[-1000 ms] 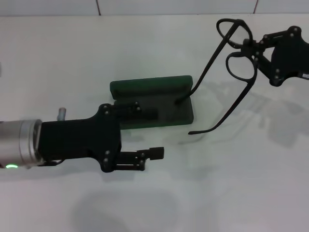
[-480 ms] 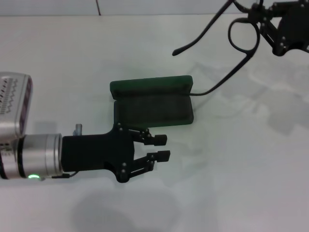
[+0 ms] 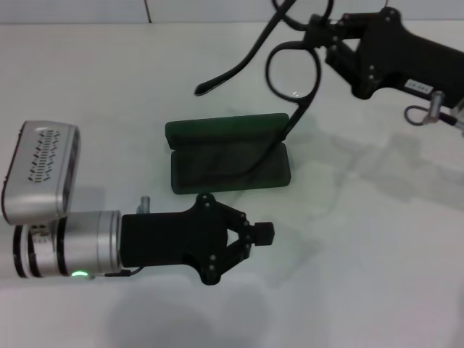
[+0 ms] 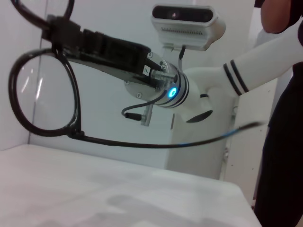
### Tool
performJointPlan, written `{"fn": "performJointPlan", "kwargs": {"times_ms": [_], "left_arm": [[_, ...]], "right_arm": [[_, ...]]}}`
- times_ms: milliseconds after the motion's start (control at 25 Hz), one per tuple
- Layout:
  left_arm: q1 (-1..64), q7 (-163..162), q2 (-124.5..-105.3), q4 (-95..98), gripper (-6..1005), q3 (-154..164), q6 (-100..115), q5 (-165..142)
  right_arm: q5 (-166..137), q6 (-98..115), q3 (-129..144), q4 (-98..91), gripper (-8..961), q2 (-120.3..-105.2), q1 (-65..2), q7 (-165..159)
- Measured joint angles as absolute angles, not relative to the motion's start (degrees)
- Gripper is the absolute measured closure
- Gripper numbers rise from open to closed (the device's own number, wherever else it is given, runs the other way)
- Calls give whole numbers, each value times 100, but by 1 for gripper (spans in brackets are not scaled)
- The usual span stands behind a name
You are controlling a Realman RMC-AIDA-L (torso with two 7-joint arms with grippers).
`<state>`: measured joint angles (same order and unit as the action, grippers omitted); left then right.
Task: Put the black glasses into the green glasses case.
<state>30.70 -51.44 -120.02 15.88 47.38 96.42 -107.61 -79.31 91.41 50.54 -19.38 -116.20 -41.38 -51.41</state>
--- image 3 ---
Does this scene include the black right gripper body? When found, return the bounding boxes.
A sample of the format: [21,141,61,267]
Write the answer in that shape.
[349,7,464,109]

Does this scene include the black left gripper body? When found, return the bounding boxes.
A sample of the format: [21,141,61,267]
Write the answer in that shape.
[121,193,230,286]

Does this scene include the green glasses case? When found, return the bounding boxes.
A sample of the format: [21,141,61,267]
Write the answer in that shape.
[165,112,292,196]

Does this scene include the black glasses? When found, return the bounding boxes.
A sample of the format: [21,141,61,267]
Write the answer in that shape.
[194,0,335,181]

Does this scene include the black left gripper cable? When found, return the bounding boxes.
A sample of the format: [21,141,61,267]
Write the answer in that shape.
[104,266,145,278]

